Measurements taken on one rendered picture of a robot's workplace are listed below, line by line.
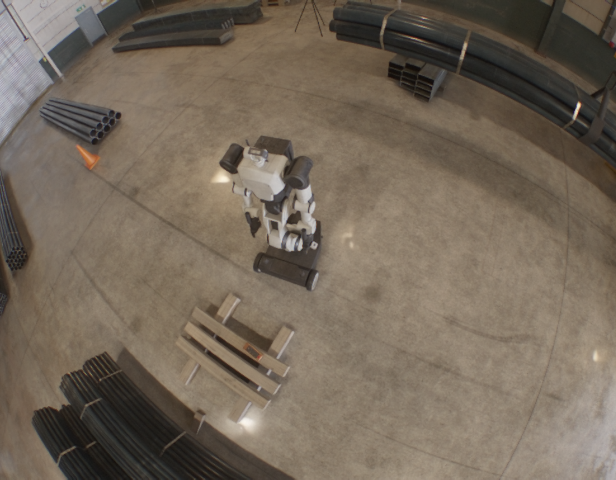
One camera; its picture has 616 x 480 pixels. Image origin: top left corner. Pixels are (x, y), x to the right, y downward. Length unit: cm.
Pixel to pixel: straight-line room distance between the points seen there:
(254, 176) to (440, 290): 198
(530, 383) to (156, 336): 387
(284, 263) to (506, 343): 232
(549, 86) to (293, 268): 306
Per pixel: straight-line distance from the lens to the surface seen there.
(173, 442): 257
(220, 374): 247
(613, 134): 348
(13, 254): 581
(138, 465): 237
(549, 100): 312
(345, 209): 286
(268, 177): 145
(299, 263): 245
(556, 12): 893
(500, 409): 301
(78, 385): 279
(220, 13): 826
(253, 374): 237
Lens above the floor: 246
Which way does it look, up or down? 65 degrees down
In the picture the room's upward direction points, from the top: 14 degrees counter-clockwise
